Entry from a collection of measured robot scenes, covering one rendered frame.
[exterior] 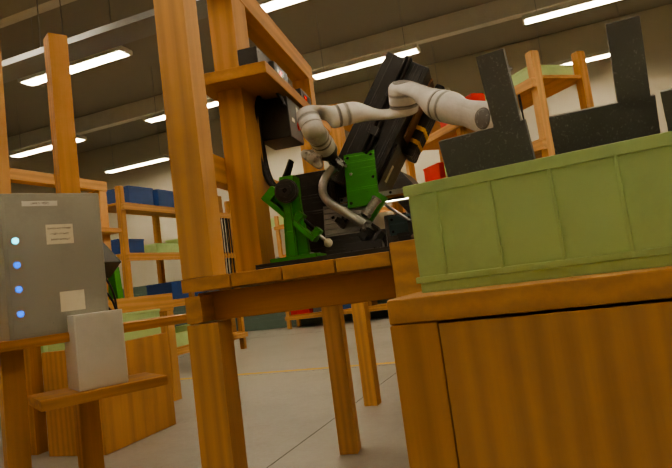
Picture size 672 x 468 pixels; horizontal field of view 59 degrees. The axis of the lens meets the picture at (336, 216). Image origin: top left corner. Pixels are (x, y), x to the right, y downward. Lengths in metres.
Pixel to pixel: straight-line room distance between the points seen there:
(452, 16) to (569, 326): 8.98
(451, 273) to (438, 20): 8.87
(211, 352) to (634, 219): 1.09
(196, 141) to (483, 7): 8.26
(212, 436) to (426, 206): 0.94
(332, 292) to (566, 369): 0.85
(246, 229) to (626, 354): 1.38
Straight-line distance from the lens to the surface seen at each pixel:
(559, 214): 0.88
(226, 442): 1.63
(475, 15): 9.62
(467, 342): 0.84
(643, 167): 0.88
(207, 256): 1.59
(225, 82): 1.99
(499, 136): 1.02
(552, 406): 0.84
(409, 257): 1.44
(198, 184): 1.61
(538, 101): 4.64
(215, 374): 1.60
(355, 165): 2.15
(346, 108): 1.84
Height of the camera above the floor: 0.83
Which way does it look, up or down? 6 degrees up
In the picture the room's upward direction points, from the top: 8 degrees counter-clockwise
